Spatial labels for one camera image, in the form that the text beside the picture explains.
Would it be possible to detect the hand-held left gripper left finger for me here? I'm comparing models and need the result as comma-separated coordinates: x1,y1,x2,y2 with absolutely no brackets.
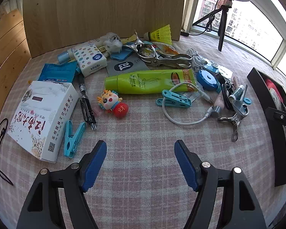
16,140,107,229

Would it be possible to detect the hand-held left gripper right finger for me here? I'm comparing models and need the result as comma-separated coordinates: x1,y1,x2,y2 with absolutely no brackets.
174,139,267,229

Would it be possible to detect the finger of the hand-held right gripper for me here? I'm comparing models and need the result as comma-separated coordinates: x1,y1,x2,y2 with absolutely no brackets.
265,107,286,130

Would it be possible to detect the black storage box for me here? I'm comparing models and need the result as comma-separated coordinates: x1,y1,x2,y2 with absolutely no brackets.
247,67,286,187

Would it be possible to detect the white charging cable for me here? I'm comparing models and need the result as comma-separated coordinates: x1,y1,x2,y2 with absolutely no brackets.
187,48,207,69

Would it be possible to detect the metal squeezer tool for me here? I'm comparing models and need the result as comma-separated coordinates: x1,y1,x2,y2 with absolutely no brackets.
122,30,193,68

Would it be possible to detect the pink plaid desktop cloth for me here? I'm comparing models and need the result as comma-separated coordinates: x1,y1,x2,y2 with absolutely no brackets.
0,32,286,229

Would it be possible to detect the red soft item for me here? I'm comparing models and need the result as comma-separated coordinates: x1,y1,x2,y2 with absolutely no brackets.
265,79,283,103

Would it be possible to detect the light blue clothespin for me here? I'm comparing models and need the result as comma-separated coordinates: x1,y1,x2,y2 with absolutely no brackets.
64,120,86,158

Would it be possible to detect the metal spring clip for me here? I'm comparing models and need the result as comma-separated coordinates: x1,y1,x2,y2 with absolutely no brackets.
218,85,252,143

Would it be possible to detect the small blue white tube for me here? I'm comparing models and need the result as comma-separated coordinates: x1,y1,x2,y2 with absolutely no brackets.
229,85,248,101

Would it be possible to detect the pink cosmetic tube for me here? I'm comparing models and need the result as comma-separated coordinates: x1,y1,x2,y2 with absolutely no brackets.
213,76,239,118

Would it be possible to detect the black pen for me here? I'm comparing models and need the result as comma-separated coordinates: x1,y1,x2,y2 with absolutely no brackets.
78,75,97,131

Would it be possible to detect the cartoon dragon toy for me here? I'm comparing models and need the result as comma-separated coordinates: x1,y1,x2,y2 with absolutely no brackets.
97,89,129,119

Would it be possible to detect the blue plastic clip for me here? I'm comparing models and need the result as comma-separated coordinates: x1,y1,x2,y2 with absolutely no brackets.
156,89,192,110

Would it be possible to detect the white printed cardboard box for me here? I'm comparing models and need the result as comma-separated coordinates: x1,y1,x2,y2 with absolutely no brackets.
7,81,79,164

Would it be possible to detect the blue card with frog pin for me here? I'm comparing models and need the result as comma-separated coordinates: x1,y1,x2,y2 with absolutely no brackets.
204,62,232,77

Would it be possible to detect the blue round tape measure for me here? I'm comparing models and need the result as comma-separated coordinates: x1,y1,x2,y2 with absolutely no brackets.
196,69,221,91

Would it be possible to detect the green cosmetic tube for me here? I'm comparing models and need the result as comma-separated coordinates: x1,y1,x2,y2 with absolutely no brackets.
104,69,196,95

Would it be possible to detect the blue wipes packet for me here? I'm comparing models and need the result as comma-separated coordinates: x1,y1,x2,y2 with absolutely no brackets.
38,63,78,84

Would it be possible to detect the grey logo card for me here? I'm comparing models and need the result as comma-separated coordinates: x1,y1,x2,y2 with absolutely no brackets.
107,58,149,78

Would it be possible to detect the dotted white tissue pack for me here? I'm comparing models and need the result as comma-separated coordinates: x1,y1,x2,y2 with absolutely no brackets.
74,42,108,77

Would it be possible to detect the black tripod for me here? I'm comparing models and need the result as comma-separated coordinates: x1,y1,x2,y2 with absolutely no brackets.
193,0,232,52

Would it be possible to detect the light blue bottle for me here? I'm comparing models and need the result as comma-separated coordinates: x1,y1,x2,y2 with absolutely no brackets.
57,48,77,64

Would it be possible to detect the blue phone stand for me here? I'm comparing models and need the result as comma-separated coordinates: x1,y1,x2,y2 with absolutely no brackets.
110,49,134,61

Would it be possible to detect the coffee creamer sachet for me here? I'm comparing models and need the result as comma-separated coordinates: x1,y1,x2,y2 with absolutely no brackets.
152,42,180,56

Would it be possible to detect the white cream tube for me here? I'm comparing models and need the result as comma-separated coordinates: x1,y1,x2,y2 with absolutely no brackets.
90,37,110,48

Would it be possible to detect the white plush in plastic bag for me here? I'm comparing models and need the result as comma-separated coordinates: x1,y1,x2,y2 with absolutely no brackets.
103,32,123,53

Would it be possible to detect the yellow plastic shuttlecock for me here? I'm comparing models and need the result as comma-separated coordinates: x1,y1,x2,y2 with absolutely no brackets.
143,24,172,45

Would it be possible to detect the wooden board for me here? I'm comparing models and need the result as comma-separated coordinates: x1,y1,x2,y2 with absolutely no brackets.
22,0,186,58

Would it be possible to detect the short white adapter cable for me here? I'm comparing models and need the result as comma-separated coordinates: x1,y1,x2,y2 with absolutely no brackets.
162,82,214,125

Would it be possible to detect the black coiled cable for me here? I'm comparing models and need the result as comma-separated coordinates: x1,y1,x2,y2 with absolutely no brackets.
221,81,234,111

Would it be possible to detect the thin black cable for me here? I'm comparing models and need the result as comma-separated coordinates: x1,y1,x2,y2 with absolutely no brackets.
0,118,14,186

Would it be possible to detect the black power cable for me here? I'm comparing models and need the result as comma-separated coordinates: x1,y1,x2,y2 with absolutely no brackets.
189,0,223,37

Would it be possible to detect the white window frame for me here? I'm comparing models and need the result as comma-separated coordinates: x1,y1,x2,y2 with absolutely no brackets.
181,0,286,84

